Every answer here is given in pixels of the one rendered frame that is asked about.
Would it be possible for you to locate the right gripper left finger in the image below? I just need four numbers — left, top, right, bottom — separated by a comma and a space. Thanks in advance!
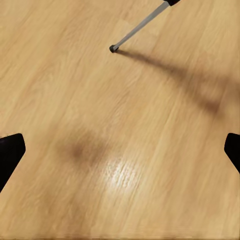
0, 133, 26, 193

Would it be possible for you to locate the camera tripod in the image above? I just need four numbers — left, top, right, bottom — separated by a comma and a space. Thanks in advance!
109, 0, 181, 53

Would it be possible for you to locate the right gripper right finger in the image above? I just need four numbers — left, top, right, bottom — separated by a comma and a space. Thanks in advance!
224, 133, 240, 173

